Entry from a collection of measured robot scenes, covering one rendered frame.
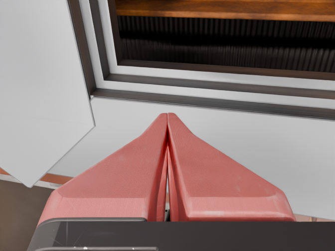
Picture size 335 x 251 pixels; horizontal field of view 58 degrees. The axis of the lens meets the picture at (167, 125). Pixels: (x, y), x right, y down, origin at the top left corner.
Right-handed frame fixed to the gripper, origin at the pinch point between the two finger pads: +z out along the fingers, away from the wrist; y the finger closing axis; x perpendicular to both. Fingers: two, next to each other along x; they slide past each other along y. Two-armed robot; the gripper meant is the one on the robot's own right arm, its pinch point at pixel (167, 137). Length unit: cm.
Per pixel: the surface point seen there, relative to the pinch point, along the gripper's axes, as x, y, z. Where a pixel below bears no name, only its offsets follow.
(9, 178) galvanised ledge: 37, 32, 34
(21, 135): 8.2, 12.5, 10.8
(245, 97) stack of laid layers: 2.6, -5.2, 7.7
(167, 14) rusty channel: 0.9, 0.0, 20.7
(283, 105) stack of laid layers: 2.8, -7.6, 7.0
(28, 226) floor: 176, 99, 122
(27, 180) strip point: 14.1, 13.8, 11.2
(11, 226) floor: 182, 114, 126
